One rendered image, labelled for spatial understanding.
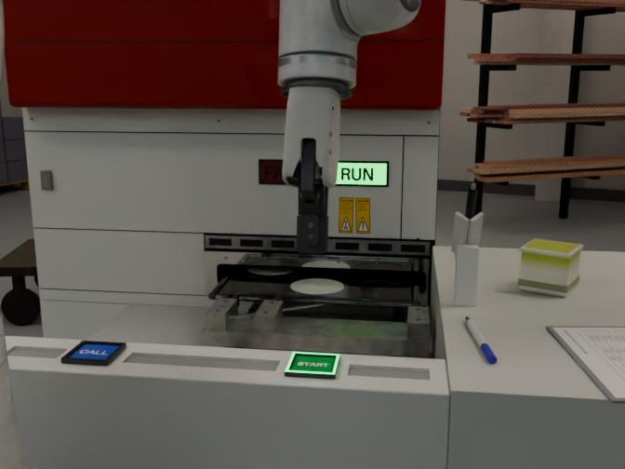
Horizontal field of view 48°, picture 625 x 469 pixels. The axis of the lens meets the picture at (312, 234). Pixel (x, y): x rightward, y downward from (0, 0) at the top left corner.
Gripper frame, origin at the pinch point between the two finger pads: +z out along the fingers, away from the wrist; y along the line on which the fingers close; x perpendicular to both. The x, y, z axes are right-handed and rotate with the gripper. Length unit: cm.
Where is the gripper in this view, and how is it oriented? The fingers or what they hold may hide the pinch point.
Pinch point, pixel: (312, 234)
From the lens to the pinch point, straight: 74.8
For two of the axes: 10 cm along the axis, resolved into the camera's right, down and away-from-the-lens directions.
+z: -0.3, 10.0, 0.2
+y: -1.3, 0.2, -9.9
